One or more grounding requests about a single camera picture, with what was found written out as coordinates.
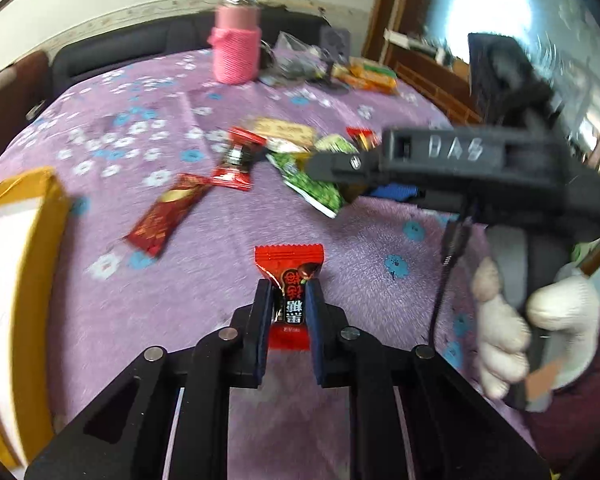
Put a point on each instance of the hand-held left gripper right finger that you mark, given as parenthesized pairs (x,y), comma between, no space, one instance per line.
(316,330)

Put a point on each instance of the red twisted candy wrapper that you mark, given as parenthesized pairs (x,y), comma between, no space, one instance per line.
(237,160)

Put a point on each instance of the pale yellow snack packet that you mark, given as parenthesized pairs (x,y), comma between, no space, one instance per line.
(285,132)

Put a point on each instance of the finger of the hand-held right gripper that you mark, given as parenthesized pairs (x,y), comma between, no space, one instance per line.
(395,191)
(340,166)

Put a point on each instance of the yellow green snack packet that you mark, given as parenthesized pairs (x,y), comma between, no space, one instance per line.
(372,66)

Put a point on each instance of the dark grey block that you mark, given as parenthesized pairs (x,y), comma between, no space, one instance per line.
(336,42)

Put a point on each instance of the clear plastic bag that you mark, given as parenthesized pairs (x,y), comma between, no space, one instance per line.
(292,60)

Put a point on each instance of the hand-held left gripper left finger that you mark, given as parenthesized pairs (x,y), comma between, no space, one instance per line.
(262,330)

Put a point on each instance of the person's right forearm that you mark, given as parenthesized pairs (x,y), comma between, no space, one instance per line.
(580,420)

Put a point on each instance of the black leather sofa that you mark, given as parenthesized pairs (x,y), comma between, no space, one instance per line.
(130,45)

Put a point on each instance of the orange snack packet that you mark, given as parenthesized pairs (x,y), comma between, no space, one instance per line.
(367,84)

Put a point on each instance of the long red gold snack packet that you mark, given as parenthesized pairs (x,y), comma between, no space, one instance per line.
(165,217)

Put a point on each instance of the person's right hand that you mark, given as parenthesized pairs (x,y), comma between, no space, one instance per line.
(500,340)

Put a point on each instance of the white item on cabinet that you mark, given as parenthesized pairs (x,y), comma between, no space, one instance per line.
(405,40)

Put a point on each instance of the red candy packet dark print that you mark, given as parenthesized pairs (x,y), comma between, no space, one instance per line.
(290,265)

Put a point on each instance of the green white snack packet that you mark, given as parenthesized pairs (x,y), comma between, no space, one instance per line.
(312,190)

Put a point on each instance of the yellow-rimmed white box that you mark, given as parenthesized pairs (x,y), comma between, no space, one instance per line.
(10,260)

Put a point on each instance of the pink sleeved bottle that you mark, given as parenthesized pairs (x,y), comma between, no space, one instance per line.
(235,45)

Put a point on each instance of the brown wooden cabinet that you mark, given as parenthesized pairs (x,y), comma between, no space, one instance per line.
(425,85)

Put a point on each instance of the small red candy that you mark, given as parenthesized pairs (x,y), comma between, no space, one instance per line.
(362,138)

